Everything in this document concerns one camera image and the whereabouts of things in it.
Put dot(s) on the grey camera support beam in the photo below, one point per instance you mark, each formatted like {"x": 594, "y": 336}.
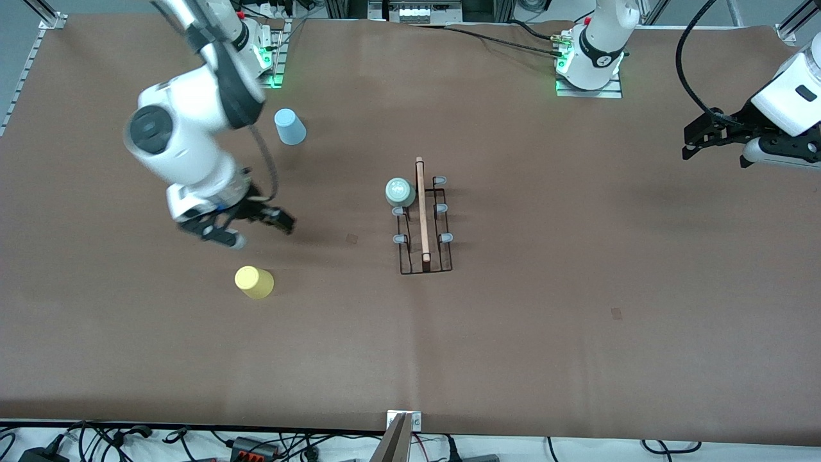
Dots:
{"x": 394, "y": 446}

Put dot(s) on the white multi-socket power strip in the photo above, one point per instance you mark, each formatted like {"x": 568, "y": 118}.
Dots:
{"x": 420, "y": 13}

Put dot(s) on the yellow plastic cup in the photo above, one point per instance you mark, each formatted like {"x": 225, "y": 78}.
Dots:
{"x": 254, "y": 282}

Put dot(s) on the orange black connector block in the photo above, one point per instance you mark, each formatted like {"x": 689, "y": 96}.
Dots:
{"x": 253, "y": 447}

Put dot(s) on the small metal edge bracket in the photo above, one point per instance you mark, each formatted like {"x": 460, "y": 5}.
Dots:
{"x": 417, "y": 421}

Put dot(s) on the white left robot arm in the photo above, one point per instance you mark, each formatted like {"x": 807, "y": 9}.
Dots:
{"x": 600, "y": 45}

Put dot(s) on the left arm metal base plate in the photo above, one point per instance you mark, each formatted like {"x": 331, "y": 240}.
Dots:
{"x": 609, "y": 93}

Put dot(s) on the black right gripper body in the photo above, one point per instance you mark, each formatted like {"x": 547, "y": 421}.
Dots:
{"x": 251, "y": 206}

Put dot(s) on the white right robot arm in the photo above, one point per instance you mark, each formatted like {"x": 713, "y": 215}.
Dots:
{"x": 186, "y": 128}

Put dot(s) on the mint green plastic cup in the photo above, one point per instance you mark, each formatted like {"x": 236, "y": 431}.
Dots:
{"x": 400, "y": 192}

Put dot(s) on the brown table cover sheet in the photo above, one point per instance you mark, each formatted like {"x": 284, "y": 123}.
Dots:
{"x": 513, "y": 353}

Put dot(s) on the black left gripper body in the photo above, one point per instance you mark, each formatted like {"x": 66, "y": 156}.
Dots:
{"x": 733, "y": 126}

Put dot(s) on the black power adapter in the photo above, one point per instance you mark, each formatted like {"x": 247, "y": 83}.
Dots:
{"x": 42, "y": 455}

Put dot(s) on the small aluminium corner bracket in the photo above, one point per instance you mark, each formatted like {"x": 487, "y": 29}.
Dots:
{"x": 787, "y": 33}

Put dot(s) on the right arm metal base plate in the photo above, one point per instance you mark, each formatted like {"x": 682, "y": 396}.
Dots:
{"x": 279, "y": 38}

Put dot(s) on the light blue plastic cup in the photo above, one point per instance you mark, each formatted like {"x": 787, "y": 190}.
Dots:
{"x": 290, "y": 127}

